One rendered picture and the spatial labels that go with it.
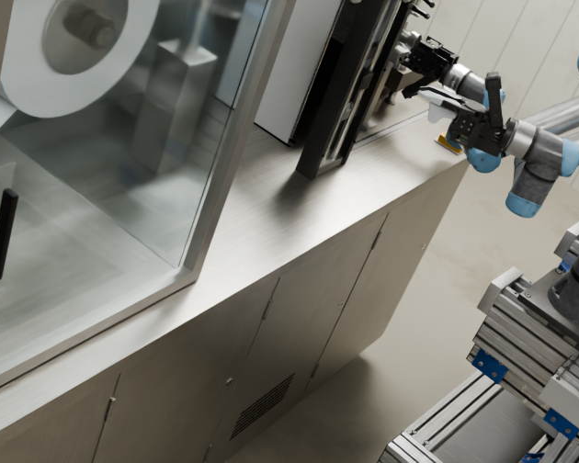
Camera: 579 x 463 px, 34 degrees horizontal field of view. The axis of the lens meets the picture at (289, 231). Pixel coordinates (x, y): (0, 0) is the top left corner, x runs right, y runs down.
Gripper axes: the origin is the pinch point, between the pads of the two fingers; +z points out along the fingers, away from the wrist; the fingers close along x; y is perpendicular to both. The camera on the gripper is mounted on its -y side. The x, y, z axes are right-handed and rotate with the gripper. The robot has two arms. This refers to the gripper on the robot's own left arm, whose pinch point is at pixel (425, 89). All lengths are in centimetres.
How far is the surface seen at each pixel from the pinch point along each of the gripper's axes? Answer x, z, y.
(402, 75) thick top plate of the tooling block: 59, 5, 13
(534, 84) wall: 298, -64, 48
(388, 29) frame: 13.8, 12.5, -5.9
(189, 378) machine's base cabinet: -38, 22, 65
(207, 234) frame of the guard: -47, 28, 28
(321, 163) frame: 13.0, 15.0, 29.3
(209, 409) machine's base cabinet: -22, 17, 82
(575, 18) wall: 291, -67, 9
